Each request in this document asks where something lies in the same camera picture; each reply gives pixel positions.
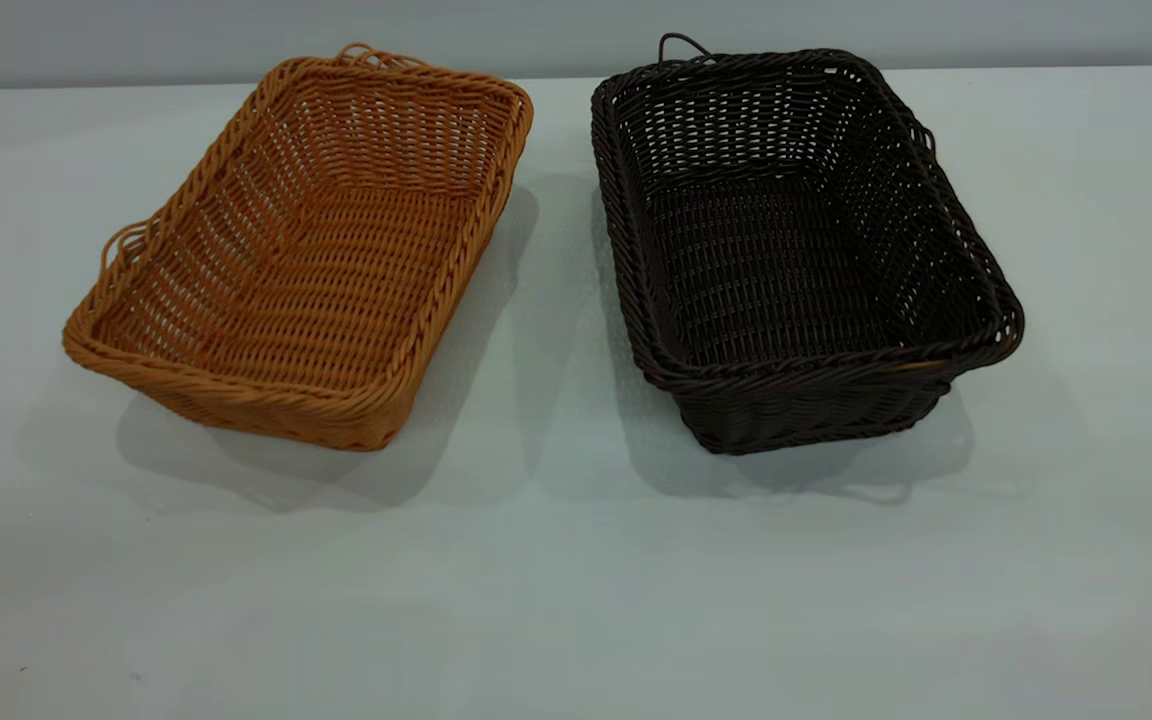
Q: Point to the brown wicker basket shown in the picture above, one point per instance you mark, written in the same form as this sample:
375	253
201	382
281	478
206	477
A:
336	290

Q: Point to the black wicker basket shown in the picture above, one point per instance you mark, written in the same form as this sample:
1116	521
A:
766	290

